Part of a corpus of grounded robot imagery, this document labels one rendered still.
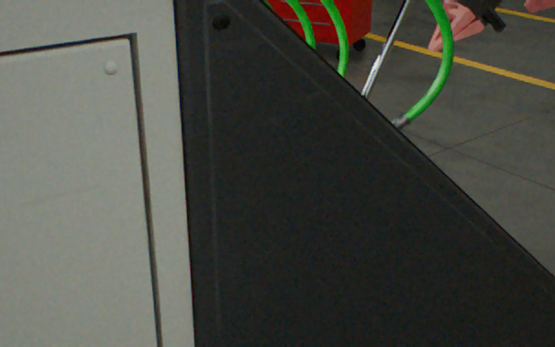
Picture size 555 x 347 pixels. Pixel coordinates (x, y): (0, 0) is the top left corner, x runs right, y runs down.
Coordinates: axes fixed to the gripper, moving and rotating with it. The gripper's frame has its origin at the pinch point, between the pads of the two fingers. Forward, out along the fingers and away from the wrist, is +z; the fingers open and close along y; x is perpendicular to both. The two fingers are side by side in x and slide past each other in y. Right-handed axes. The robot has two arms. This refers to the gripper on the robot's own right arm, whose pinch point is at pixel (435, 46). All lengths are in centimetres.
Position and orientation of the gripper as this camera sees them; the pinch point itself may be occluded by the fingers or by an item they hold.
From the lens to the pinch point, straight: 113.9
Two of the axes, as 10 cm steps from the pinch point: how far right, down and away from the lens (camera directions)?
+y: -6.8, -5.4, -4.9
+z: -6.7, 7.3, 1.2
